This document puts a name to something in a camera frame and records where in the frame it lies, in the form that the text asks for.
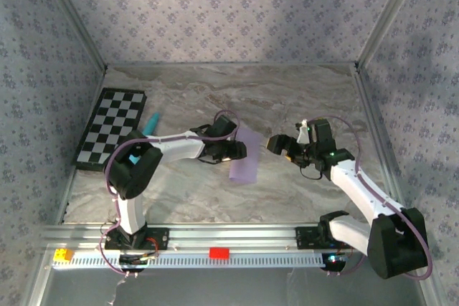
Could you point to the aluminium frame bar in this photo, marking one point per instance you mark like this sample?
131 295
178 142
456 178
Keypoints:
67 198
387 15
233 64
369 105
77 15

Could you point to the yellow block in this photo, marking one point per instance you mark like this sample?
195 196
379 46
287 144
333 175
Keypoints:
62 255

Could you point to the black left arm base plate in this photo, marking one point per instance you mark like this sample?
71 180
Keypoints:
161 239

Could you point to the black and white checkerboard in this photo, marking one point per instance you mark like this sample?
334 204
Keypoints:
107 123

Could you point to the teal pen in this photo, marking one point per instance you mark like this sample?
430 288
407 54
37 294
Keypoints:
152 123

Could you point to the lavender paper sheet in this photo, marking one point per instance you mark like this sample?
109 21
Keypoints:
247 170

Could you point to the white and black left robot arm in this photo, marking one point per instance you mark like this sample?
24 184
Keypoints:
172 146

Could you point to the black circuit board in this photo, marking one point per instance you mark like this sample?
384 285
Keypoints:
134 259
335 261

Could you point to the red block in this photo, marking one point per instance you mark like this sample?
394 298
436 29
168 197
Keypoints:
219 253

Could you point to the aluminium mounting rail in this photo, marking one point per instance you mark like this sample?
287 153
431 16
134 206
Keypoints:
233 236

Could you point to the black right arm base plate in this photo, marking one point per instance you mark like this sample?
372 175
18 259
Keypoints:
305 238

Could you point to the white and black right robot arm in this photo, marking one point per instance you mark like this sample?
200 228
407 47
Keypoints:
362 187

